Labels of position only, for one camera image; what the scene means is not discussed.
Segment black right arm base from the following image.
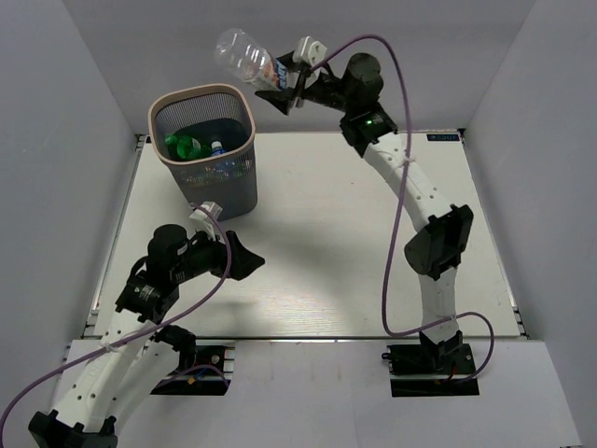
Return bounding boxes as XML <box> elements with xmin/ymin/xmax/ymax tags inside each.
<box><xmin>381</xmin><ymin>343</ymin><xmax>479</xmax><ymax>398</ymax></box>

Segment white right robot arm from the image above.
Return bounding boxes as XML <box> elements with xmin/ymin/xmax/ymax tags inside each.
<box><xmin>257</xmin><ymin>53</ymin><xmax>474</xmax><ymax>372</ymax></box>

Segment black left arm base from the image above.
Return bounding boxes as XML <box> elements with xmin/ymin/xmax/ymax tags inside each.
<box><xmin>151</xmin><ymin>341</ymin><xmax>235</xmax><ymax>397</ymax></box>

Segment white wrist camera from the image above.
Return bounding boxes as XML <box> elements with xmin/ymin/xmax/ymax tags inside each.
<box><xmin>292</xmin><ymin>36</ymin><xmax>327</xmax><ymax>67</ymax></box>
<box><xmin>189</xmin><ymin>202</ymin><xmax>223</xmax><ymax>240</ymax></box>

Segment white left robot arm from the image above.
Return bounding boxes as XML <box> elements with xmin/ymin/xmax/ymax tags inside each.
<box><xmin>28</xmin><ymin>224</ymin><xmax>265</xmax><ymax>447</ymax></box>

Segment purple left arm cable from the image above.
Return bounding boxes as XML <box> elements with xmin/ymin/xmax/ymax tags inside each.
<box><xmin>0</xmin><ymin>228</ymin><xmax>234</xmax><ymax>426</ymax></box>

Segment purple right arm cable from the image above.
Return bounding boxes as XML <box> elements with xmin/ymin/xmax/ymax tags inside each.
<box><xmin>307</xmin><ymin>35</ymin><xmax>495</xmax><ymax>385</ymax></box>

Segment green sprite bottle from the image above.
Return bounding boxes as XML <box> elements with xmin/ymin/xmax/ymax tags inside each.
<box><xmin>164</xmin><ymin>134</ymin><xmax>211</xmax><ymax>161</ymax></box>

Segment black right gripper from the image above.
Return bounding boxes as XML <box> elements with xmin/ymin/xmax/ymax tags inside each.
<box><xmin>255</xmin><ymin>49</ymin><xmax>355</xmax><ymax>117</ymax></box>

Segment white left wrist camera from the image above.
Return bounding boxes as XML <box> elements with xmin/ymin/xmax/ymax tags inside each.
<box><xmin>189</xmin><ymin>202</ymin><xmax>223</xmax><ymax>240</ymax></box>

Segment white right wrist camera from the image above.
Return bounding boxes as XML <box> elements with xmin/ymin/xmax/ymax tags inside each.
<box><xmin>292</xmin><ymin>36</ymin><xmax>327</xmax><ymax>67</ymax></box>

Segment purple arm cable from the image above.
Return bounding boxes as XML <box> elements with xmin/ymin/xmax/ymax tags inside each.
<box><xmin>307</xmin><ymin>35</ymin><xmax>495</xmax><ymax>385</ymax></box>
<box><xmin>0</xmin><ymin>228</ymin><xmax>234</xmax><ymax>426</ymax></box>

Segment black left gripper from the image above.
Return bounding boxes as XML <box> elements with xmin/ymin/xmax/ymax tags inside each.
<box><xmin>173</xmin><ymin>224</ymin><xmax>265</xmax><ymax>283</ymax></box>

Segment clear bottle red blue label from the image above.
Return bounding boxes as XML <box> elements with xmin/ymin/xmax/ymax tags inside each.
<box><xmin>215</xmin><ymin>28</ymin><xmax>288</xmax><ymax>91</ymax></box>

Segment blue table sticker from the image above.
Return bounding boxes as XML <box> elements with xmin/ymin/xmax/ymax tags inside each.
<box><xmin>426</xmin><ymin>133</ymin><xmax>460</xmax><ymax>142</ymax></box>

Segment grey mesh waste bin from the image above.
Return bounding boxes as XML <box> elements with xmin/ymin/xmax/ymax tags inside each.
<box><xmin>147</xmin><ymin>83</ymin><xmax>257</xmax><ymax>220</ymax></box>

